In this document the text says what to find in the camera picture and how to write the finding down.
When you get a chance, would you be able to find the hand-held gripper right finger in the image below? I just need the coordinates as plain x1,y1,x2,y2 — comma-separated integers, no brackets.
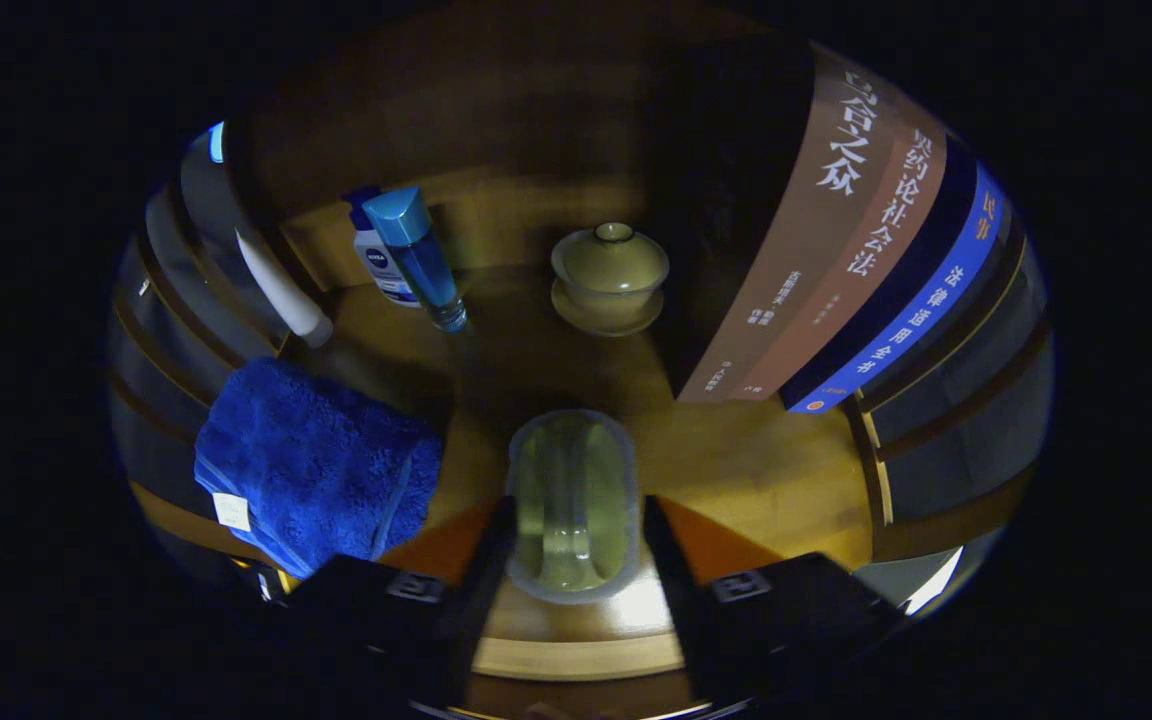
641,493,912,707

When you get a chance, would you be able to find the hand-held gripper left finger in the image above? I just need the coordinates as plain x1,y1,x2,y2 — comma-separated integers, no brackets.
256,495,517,711

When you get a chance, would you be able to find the green scrub brush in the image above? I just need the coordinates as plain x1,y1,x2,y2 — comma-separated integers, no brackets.
504,408,642,605

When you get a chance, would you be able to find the wooden countertop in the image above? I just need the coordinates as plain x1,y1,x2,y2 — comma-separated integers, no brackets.
131,265,937,681

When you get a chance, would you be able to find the wooden cabinet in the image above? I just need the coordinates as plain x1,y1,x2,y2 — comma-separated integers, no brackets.
106,20,1057,720

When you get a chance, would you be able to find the folded blue towel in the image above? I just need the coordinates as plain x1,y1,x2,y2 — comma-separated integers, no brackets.
194,357,444,581

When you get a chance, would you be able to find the beige lidded tea cup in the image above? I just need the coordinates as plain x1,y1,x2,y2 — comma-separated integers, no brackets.
550,222,670,337

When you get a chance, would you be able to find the blue bottle with teal cap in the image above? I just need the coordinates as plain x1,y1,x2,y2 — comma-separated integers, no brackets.
363,187,469,334

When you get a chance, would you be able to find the white bottle with blue cap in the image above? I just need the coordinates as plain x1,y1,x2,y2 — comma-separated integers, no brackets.
344,188,422,309

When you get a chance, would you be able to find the dark brown book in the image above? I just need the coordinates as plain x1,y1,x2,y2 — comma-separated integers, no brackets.
676,45,902,403

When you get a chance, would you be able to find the white tube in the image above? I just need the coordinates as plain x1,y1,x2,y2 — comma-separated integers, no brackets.
234,228,335,349

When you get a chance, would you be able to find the blue book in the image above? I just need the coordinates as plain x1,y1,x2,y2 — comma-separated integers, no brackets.
781,160,1012,414

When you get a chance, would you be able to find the reddish brown book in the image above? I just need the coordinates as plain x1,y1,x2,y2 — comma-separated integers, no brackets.
736,100,949,403

